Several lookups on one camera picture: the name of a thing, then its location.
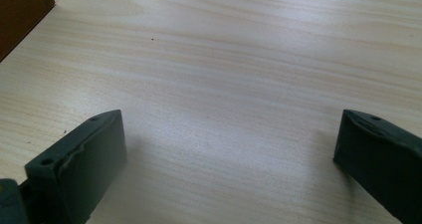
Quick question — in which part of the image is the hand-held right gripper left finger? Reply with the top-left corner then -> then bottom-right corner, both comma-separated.
19,109 -> 128,224

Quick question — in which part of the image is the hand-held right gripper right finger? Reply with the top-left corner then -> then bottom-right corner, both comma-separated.
332,109 -> 422,224

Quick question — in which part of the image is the brown wooden board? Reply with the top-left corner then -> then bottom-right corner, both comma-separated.
0,0 -> 57,63

